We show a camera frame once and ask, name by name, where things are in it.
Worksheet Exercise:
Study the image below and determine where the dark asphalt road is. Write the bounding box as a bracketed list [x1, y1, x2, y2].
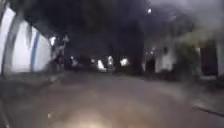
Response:
[0, 70, 224, 128]

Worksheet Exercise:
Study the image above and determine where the pale building with dark doorways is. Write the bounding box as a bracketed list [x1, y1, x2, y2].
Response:
[143, 29, 224, 80]

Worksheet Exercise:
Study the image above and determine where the white wall with dark pillars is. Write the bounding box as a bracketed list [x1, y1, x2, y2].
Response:
[0, 5, 54, 75]

